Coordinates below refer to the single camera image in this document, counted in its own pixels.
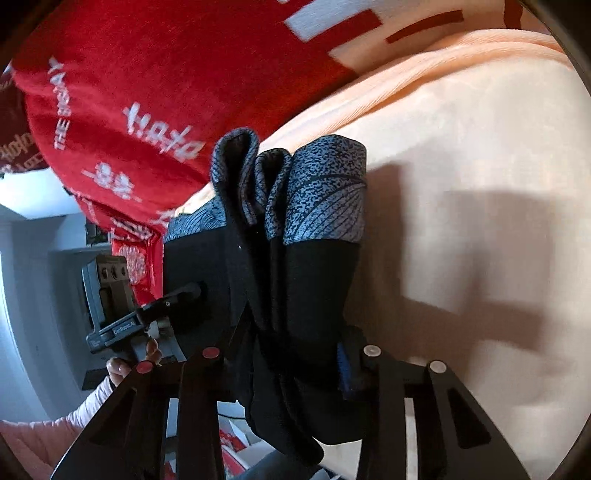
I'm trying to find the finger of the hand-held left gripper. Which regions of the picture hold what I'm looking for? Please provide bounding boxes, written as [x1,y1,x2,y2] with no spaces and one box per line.
[139,282,204,321]

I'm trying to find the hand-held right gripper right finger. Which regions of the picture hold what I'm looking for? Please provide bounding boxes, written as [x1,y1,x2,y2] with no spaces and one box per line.
[337,330,532,480]

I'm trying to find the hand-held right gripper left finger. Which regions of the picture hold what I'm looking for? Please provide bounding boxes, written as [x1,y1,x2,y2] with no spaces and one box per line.
[50,318,252,480]

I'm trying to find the black pants with grey waistband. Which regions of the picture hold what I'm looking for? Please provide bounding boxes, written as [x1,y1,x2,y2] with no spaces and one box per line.
[164,128,370,467]

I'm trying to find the person's left forearm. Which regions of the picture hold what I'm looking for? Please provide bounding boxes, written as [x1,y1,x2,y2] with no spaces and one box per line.
[0,376,116,480]

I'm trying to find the person's left hand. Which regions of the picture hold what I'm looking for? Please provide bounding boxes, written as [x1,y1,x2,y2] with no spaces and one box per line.
[105,338,163,389]

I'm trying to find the red cloth with round emblem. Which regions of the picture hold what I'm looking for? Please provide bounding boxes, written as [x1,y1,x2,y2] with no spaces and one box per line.
[111,226,165,301]

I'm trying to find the red and white box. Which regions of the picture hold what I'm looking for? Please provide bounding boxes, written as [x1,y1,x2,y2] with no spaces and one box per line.
[217,415,264,480]

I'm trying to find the red printed blanket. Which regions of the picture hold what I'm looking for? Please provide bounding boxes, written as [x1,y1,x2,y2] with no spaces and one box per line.
[0,0,561,245]

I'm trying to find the peach bed sheet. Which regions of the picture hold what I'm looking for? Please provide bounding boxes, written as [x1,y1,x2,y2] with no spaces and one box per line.
[182,28,591,480]

